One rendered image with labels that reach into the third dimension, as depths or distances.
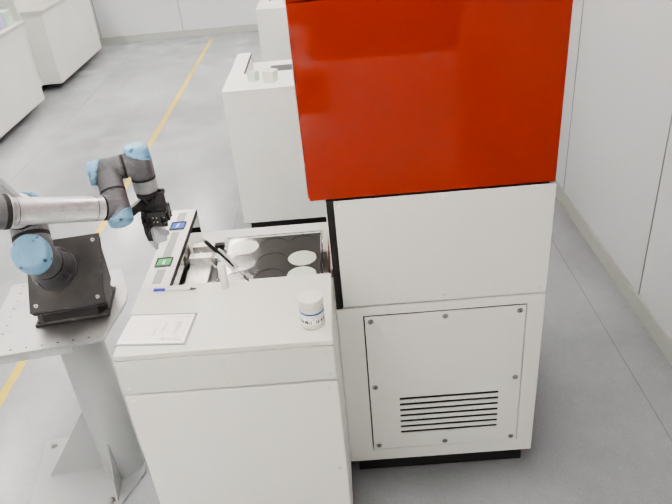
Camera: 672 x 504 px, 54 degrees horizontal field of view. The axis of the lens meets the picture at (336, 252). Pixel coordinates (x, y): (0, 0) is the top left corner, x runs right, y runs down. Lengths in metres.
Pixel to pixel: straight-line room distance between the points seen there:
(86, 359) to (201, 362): 0.73
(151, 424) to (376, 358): 0.78
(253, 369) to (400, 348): 0.62
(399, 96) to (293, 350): 0.77
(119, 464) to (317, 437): 1.06
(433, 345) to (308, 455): 0.57
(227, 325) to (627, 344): 2.11
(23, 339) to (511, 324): 1.64
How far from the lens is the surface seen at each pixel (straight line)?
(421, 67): 1.88
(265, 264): 2.35
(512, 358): 2.44
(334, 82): 1.88
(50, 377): 3.65
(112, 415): 2.75
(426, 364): 2.39
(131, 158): 2.10
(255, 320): 1.97
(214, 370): 1.95
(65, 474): 3.10
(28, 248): 2.26
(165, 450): 2.20
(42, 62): 8.58
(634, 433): 3.05
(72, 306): 2.41
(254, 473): 2.24
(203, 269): 2.43
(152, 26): 10.43
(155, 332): 2.02
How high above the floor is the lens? 2.12
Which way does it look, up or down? 31 degrees down
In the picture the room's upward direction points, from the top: 6 degrees counter-clockwise
